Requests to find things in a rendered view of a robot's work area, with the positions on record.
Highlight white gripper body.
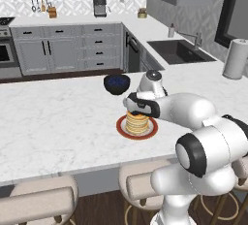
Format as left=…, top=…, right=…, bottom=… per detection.
left=122, top=92, right=140, bottom=112

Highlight pancake stack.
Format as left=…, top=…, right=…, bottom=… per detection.
left=125, top=111, right=150, bottom=136

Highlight dark blue bowl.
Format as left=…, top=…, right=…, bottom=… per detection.
left=103, top=74, right=132, bottom=96

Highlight red plate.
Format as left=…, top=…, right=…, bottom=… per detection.
left=115, top=113, right=160, bottom=141

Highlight black dishwasher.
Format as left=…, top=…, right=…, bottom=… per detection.
left=124, top=29, right=143, bottom=74

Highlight dark sink basin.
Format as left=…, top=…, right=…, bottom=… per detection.
left=146, top=39, right=217, bottom=66

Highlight grey base cupboards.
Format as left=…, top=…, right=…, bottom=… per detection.
left=9, top=22, right=126, bottom=77

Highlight grey soap dispenser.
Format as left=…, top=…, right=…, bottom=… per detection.
left=167, top=22, right=176, bottom=39

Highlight olive pot with lid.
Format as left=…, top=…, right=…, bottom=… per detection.
left=137, top=7, right=148, bottom=19

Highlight grey sink tap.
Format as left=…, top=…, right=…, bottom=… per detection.
left=178, top=31, right=203, bottom=51

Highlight grey coffee machine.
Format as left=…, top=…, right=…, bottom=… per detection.
left=92, top=0, right=109, bottom=18

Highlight white paper towel roll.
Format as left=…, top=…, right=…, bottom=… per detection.
left=222, top=38, right=248, bottom=80

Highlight wooden knife block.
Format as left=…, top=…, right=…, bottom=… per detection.
left=47, top=5, right=58, bottom=19

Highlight steel oven with hob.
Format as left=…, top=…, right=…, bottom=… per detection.
left=0, top=16, right=23, bottom=80

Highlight black framed window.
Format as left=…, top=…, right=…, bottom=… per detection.
left=214, top=0, right=248, bottom=49

